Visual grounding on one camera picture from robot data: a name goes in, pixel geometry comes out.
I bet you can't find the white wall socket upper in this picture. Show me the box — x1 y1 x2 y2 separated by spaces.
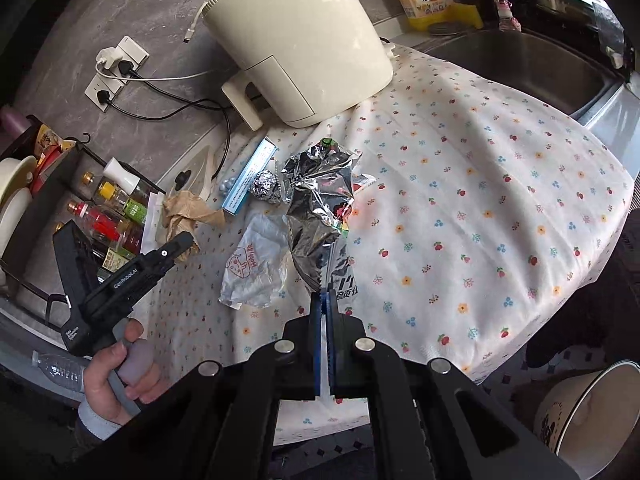
96 36 150 79

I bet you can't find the red cap sauce bottle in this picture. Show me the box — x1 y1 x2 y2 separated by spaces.
67 200 142 258

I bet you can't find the cream air fryer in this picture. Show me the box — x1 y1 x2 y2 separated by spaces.
201 0 393 130

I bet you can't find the brown paper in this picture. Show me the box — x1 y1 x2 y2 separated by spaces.
157 191 226 262

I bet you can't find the crumpled foil ball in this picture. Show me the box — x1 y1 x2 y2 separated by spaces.
248 169 282 205

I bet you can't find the black condiment rack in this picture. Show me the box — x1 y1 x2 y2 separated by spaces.
0 114 166 331

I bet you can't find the cream trash bin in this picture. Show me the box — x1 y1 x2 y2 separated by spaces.
534 360 639 479

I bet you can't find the silver foil snack bag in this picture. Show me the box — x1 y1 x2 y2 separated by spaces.
281 138 376 292

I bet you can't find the white wall socket lower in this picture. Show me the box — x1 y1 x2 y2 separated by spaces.
85 74 125 112

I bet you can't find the black power cable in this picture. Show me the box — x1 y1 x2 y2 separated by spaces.
102 62 232 181

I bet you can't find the floral white tablecloth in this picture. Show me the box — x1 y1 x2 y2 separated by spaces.
127 44 636 441

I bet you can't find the white cap oil bottle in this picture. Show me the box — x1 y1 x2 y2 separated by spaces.
103 158 149 203

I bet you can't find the black dish rack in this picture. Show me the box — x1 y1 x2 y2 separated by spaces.
524 0 634 70

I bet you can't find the clear plastic water bottle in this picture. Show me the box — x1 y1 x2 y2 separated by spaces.
32 350 85 393

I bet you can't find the white charging cable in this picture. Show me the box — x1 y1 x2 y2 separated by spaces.
94 0 214 84

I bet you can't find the yellow cap green bottle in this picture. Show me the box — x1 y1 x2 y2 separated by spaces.
98 181 146 226

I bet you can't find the white wall socket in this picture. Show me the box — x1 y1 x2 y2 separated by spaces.
96 36 150 79
85 74 125 112

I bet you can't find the pink small bottle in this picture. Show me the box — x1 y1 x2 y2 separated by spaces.
494 0 522 32

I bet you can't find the white bowl stack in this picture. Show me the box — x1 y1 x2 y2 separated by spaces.
0 155 37 254

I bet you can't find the white printed paper bag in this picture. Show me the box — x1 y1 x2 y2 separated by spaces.
219 214 291 310

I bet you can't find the stainless steel sink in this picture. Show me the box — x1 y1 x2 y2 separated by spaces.
418 29 623 124

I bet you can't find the silver pill blister pack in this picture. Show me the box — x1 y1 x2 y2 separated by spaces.
218 177 236 196

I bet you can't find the blue white cardboard box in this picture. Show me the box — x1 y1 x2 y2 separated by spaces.
221 136 277 216

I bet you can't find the person's left hand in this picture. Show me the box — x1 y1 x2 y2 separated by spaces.
84 318 167 426

